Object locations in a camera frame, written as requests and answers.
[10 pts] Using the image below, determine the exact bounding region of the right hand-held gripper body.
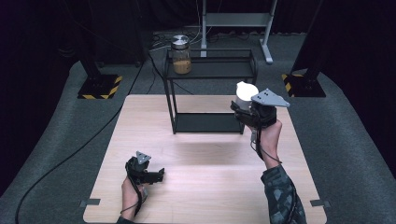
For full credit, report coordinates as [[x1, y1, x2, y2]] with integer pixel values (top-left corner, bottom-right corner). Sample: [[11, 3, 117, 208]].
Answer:
[[249, 88, 291, 129]]

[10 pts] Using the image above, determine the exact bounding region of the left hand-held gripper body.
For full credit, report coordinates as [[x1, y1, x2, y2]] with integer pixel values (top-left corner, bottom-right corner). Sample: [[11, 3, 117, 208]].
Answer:
[[124, 150, 157, 186]]

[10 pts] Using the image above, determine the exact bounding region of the white jar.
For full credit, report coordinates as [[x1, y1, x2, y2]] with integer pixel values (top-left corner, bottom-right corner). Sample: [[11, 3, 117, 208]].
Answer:
[[234, 80, 260, 112]]

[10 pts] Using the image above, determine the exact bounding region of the black metal rack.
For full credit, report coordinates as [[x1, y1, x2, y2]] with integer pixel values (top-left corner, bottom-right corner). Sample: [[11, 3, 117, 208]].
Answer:
[[163, 48, 259, 135]]

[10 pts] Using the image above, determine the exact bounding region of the glass jar with brown powder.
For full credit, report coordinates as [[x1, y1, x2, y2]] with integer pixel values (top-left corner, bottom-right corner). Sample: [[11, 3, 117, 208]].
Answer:
[[170, 35, 193, 76]]

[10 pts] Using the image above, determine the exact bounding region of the person's left hand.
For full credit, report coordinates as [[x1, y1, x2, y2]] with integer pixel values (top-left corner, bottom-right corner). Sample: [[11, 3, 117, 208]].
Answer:
[[120, 175, 149, 217]]

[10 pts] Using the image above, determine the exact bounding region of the person's right hand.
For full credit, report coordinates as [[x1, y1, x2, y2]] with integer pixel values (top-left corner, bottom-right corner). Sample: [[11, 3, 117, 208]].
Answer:
[[247, 119, 283, 170]]

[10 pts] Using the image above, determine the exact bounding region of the black stand with striped base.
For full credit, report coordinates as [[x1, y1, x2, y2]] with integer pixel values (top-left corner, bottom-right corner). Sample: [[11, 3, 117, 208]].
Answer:
[[77, 59, 123, 101], [281, 46, 327, 99]]

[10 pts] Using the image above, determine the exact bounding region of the grey tape strip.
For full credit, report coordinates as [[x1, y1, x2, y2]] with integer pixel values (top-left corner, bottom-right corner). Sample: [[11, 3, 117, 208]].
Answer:
[[78, 198, 102, 208], [309, 199, 332, 209]]

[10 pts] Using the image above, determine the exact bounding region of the grey metal stand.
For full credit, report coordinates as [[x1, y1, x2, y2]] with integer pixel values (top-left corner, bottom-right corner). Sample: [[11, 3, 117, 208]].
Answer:
[[200, 0, 278, 65]]

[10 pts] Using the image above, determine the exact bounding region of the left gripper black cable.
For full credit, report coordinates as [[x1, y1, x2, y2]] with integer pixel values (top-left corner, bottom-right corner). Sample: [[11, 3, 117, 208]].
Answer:
[[120, 166, 148, 218]]

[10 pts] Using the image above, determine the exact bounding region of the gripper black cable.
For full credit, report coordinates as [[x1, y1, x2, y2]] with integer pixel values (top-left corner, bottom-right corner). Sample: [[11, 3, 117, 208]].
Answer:
[[120, 166, 148, 218], [249, 128, 283, 165]]

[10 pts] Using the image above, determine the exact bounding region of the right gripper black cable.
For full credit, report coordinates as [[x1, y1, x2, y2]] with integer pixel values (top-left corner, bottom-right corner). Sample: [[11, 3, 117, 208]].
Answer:
[[249, 128, 283, 165]]

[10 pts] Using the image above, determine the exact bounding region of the long black floor cable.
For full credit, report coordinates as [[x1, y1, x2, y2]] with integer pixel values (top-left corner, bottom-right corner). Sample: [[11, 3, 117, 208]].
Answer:
[[14, 60, 146, 224]]

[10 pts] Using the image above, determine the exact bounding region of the thin black floor cable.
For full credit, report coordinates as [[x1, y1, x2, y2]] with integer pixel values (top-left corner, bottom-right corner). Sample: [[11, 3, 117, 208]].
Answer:
[[145, 52, 194, 96]]

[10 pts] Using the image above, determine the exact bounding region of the bundle of floor cables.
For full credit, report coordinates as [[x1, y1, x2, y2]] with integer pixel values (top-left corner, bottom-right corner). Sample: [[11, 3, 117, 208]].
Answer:
[[150, 29, 204, 52]]

